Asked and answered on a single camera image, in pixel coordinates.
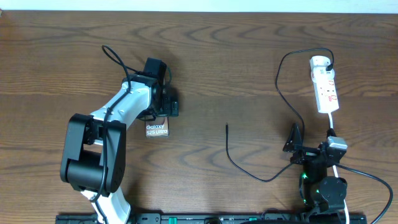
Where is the black right camera cable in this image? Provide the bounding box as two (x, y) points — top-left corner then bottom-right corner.
(334, 161), (394, 224)

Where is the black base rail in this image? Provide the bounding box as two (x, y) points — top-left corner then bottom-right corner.
(55, 211), (368, 224)

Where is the white power strip cord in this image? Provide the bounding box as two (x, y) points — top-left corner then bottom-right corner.
(327, 112), (351, 224)

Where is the white power strip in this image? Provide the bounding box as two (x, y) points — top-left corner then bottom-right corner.
(310, 55), (339, 114)

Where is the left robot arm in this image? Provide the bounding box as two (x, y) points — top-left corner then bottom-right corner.
(60, 72), (178, 223)

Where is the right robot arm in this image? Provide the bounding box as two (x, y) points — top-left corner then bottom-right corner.
(283, 123), (348, 222)

